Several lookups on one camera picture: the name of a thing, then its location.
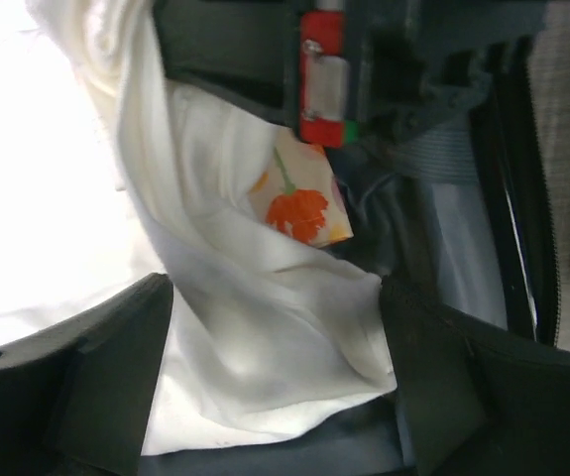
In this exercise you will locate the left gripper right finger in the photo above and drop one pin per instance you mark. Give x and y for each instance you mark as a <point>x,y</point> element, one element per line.
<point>478,400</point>

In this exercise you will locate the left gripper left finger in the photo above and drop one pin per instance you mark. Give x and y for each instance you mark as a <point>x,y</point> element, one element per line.
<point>75,398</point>

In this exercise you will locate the white garment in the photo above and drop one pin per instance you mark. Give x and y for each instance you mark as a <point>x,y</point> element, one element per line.
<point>268,338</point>

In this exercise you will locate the orange floral cloth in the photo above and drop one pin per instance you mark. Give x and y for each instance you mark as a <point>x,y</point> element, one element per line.
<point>298,194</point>

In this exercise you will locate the black white space suitcase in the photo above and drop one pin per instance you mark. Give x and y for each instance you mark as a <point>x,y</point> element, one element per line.
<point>438,161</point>

